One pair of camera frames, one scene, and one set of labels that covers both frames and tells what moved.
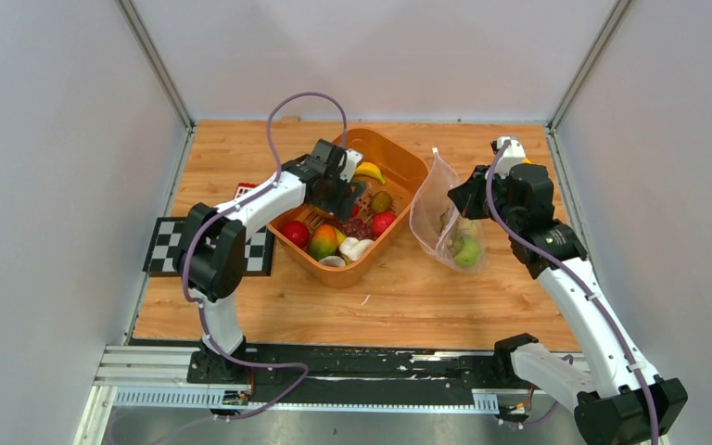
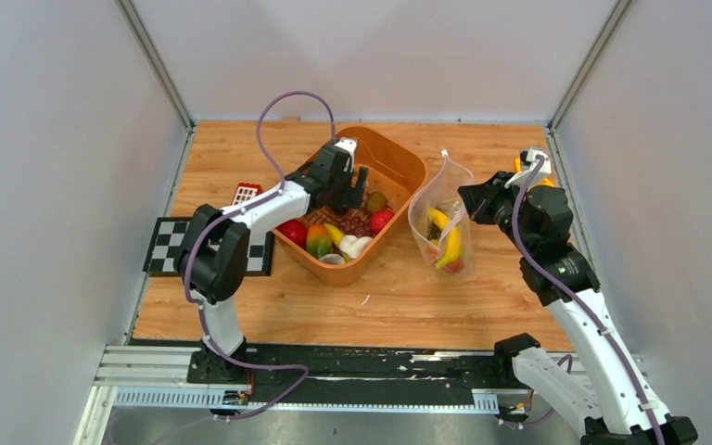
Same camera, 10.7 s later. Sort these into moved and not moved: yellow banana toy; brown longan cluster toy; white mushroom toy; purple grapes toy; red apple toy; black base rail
Moved: brown longan cluster toy; yellow banana toy
Not moved: white mushroom toy; purple grapes toy; black base rail; red apple toy
